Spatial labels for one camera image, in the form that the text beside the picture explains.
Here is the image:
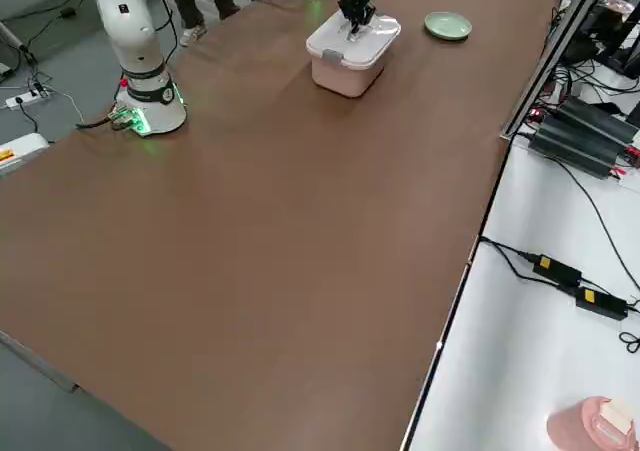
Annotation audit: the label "black adapter yellow label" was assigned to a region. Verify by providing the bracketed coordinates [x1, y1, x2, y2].
[574, 285, 630, 323]
[531, 253, 584, 288]

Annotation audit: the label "pink plastic container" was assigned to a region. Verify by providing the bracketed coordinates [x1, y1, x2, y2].
[546, 395, 640, 451]

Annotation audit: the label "white box lid grey clips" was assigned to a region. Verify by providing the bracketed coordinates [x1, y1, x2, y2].
[305, 10, 403, 70]

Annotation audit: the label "white power strip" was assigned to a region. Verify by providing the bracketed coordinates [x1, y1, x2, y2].
[4, 91, 52, 111]

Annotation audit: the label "long black cable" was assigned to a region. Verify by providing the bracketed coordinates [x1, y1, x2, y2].
[548, 154, 640, 293]

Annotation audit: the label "aluminium frame rail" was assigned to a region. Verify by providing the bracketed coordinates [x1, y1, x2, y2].
[498, 0, 617, 143]

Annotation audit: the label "white box with orange label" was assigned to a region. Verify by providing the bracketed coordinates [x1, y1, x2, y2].
[0, 132, 50, 179]

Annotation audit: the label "black finned power supply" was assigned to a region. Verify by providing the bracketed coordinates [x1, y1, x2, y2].
[556, 95, 640, 146]
[528, 119, 627, 179]

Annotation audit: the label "green plate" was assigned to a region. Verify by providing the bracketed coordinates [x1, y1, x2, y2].
[423, 11, 474, 42]

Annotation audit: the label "person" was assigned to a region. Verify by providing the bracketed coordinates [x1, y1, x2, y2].
[166, 0, 242, 48]

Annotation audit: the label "pale pink storage box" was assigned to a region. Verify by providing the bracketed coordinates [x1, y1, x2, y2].
[310, 50, 387, 99]

